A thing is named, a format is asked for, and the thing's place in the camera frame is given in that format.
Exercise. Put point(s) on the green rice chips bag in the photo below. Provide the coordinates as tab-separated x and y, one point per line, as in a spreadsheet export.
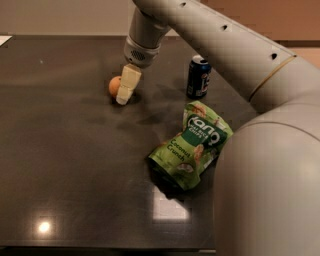
182	159

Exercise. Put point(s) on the blue pepsi can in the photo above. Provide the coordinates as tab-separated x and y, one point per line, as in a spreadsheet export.
198	77

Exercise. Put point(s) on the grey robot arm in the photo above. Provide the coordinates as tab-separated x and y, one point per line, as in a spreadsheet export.
267	178

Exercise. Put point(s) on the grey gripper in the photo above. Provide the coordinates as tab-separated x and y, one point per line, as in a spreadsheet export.
140	55

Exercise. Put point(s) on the orange fruit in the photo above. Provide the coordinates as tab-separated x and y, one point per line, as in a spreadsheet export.
114	85

